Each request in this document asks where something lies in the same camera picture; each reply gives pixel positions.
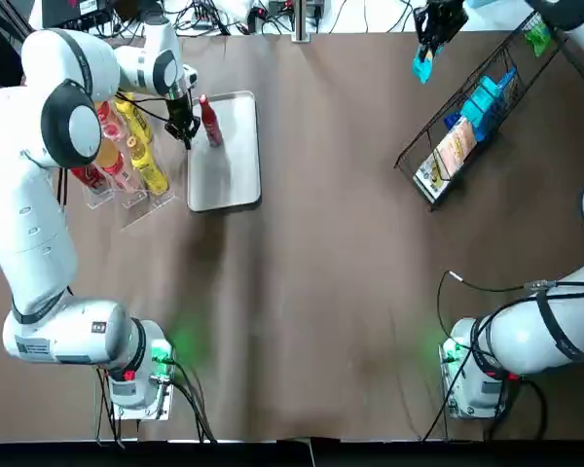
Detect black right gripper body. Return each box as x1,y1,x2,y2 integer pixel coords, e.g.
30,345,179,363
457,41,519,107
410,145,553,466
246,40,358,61
426,0,469,36

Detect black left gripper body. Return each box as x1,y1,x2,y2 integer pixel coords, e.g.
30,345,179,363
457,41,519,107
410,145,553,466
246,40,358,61
166,94,196,128

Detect teal printed chips packet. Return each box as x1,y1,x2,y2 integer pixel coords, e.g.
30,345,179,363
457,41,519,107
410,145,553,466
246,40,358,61
411,44,443,85

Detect clear acrylic tiered shelf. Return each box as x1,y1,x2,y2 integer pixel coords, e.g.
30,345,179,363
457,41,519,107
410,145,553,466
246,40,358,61
80,91,180,234

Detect yellow drink bottle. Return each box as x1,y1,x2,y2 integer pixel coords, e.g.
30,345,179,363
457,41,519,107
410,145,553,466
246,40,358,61
128,134,170,196
113,91,155,147

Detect orange drink bottle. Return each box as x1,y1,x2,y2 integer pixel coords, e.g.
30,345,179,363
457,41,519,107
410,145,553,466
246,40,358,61
95,137,130,191
94,99,124,142

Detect azure blue snack packet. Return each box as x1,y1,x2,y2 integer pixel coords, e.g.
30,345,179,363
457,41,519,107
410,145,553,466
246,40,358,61
497,64,521,107

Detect plain teal packet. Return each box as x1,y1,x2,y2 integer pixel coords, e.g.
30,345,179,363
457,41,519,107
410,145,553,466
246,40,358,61
466,74,501,143

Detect green snack packet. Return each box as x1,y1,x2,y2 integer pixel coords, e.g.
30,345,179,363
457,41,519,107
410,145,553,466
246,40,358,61
524,18,552,55

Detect black hub red lights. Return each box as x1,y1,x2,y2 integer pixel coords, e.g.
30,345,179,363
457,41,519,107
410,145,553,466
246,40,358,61
187,2,220,23

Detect peach and white box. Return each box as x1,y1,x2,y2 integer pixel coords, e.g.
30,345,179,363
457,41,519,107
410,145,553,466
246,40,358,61
430,120,479,172

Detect black box red logo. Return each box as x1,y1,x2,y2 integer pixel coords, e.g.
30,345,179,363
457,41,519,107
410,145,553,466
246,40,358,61
41,0,116,29

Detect white box yellow print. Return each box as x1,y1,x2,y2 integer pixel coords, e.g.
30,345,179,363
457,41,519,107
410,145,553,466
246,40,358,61
412,154,453,204

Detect black wire tiered basket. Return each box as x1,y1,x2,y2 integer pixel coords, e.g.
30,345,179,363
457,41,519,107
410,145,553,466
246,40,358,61
393,10,568,214

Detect aluminium camera post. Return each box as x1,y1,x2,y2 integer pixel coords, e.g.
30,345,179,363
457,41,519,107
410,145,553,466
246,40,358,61
293,0,312,45

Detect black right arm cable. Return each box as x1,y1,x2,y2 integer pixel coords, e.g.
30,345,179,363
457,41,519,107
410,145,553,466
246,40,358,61
436,269,564,359

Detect black left base cable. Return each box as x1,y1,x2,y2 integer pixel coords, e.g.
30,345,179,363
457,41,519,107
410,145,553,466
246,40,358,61
94,354,220,449

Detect black base cable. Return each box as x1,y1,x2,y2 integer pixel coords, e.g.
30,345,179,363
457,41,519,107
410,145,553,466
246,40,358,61
94,354,220,449
420,357,550,443

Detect black right base cable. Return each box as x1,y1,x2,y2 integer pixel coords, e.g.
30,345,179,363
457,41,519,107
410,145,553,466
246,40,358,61
420,357,550,443

